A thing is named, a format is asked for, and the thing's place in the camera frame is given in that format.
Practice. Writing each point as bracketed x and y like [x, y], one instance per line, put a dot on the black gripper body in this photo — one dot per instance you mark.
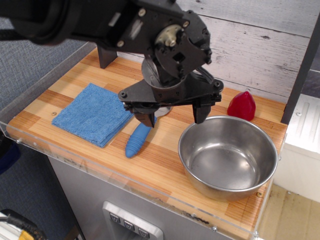
[194, 86]

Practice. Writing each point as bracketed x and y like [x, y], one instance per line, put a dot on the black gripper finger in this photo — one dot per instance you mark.
[145, 115]
[201, 108]

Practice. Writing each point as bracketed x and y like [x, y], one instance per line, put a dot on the blue handled metal spoon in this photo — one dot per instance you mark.
[140, 134]

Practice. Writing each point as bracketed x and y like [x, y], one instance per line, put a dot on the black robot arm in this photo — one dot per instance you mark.
[175, 44]

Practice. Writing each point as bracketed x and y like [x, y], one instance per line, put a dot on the folded blue towel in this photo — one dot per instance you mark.
[95, 115]

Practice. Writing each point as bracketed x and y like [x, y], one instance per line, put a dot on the red plastic cone toy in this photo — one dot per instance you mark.
[242, 106]

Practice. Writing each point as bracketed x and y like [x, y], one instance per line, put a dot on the stainless steel bowl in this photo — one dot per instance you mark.
[227, 158]

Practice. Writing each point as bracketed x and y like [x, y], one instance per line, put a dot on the grey toy kitchen cabinet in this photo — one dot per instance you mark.
[86, 195]

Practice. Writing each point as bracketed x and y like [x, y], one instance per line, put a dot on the silver control panel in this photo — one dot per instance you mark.
[127, 226]

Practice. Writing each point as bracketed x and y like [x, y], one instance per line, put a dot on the white metal cabinet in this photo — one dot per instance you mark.
[298, 169]

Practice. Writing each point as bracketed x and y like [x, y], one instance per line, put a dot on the dark grey left post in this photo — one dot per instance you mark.
[106, 57]

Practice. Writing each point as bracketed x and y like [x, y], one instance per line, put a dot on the dark grey post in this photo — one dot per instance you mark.
[106, 57]
[302, 73]

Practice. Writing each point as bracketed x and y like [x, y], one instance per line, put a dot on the clear acrylic guard rail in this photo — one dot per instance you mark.
[38, 82]

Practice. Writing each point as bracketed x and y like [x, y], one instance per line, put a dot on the dark grey right post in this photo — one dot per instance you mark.
[302, 73]

